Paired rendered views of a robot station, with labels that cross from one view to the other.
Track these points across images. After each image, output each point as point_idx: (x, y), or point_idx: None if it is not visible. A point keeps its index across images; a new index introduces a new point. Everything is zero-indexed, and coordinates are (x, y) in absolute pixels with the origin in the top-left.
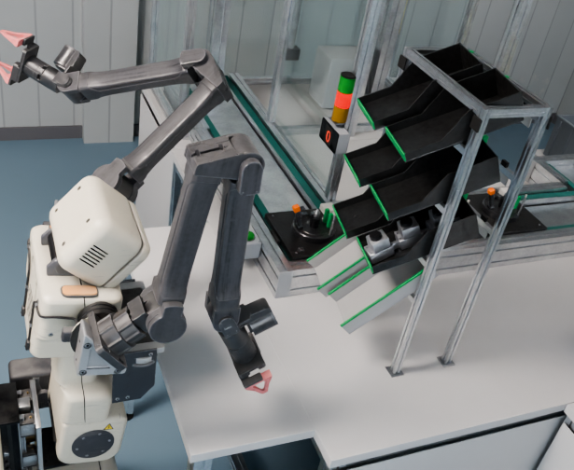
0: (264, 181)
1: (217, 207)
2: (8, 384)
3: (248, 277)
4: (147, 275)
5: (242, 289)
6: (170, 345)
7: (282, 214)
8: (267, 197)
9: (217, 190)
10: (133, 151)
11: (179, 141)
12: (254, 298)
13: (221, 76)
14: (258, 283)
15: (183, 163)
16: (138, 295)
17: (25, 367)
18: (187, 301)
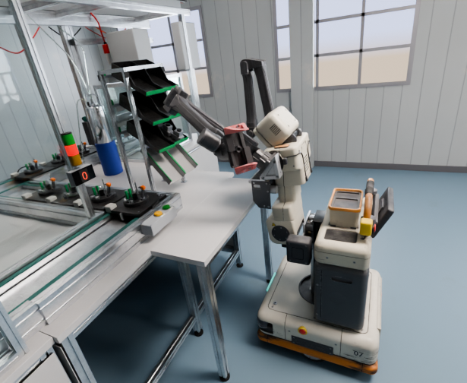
0: (86, 250)
1: (128, 258)
2: (315, 220)
3: (178, 217)
4: (221, 231)
5: (189, 213)
6: (244, 204)
7: (132, 211)
8: (106, 238)
9: (111, 267)
10: None
11: None
12: (190, 209)
13: None
14: (178, 214)
15: (80, 311)
16: (255, 177)
17: (302, 237)
18: (218, 216)
